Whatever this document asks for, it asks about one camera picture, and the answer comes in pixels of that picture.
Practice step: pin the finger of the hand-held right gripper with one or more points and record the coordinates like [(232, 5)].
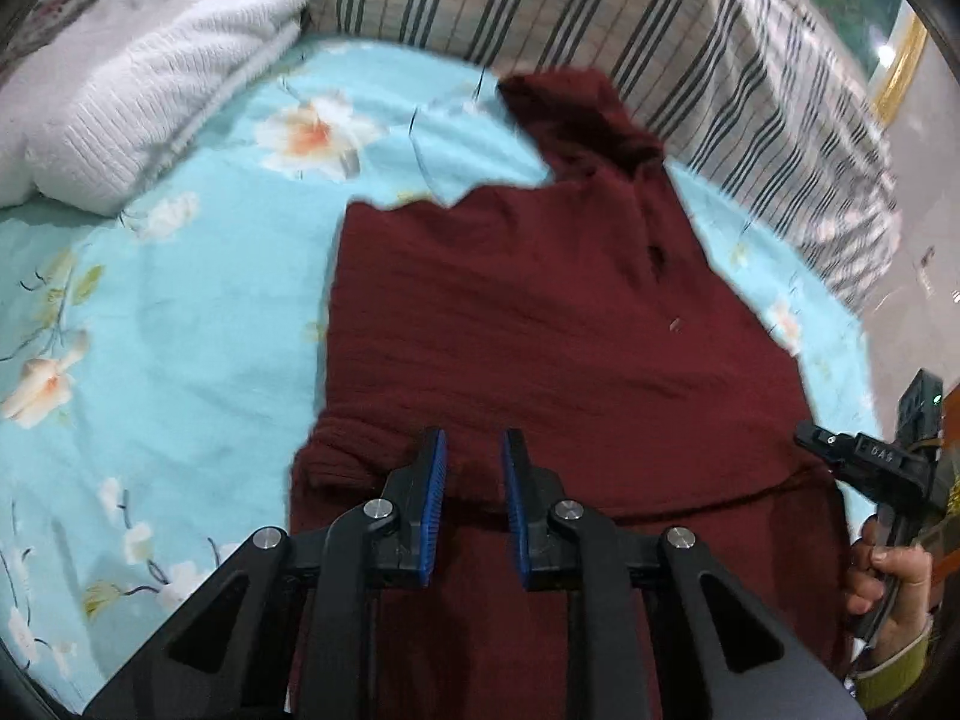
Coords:
[(825, 444)]

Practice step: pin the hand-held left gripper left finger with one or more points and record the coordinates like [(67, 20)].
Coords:
[(434, 510)]

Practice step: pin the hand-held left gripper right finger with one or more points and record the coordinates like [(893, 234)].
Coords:
[(517, 510)]

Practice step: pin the maroon knit sweater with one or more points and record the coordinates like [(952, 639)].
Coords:
[(562, 315)]

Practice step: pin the person's right forearm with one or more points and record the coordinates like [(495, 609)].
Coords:
[(896, 679)]

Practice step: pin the person's right hand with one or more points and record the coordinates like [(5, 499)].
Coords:
[(911, 577)]

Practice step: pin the blue floral bed sheet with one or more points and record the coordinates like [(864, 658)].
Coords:
[(187, 277)]

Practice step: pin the gold framed painting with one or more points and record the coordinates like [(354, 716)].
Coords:
[(904, 64)]

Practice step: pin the plaid striped quilt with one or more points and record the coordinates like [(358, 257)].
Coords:
[(600, 15)]

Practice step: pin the white folded knit blanket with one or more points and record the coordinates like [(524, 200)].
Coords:
[(135, 90)]

